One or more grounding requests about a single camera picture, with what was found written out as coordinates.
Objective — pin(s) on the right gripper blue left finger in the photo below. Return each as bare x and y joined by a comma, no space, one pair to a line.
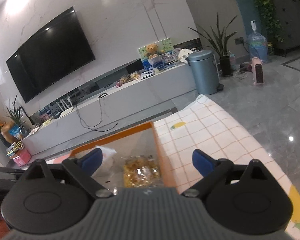
81,168

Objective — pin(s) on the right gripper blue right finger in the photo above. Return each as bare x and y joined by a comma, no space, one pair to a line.
211,168

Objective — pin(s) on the beige blue-label snack bag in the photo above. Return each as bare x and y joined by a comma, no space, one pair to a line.
107,163

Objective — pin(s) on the clear bag yellow waffles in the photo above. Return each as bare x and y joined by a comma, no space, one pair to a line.
141,171

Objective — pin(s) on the orange cardboard box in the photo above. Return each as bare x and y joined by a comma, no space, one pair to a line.
138,140

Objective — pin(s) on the white wifi router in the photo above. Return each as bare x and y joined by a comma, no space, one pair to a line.
65,106

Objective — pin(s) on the grey marble tv console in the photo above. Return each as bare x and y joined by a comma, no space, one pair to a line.
120,107

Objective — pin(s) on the pink storage box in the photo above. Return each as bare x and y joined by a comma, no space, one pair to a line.
22,157

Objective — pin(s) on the potted plant left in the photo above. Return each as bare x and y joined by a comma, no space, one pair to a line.
14,113

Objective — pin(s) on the grey pedal trash bin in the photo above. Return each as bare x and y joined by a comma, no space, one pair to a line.
205,72

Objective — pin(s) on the golden gourd vase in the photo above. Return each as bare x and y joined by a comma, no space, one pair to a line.
5,132

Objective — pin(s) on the snack pile on console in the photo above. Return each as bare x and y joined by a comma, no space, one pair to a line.
128,78

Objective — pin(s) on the long-leaf potted plant right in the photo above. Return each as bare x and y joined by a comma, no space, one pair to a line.
218,39

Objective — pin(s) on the pink space heater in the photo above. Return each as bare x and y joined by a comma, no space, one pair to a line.
257,70

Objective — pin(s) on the green calendar card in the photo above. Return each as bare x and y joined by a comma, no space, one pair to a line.
165,46

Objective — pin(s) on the brown teddy bear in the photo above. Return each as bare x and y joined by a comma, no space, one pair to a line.
152,50

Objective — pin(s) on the blue water jug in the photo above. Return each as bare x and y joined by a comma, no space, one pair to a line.
258,44

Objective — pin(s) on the dark grey drawer cabinet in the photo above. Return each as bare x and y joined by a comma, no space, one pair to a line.
287,13

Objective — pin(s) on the black wall television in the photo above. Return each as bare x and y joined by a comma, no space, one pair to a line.
53,52

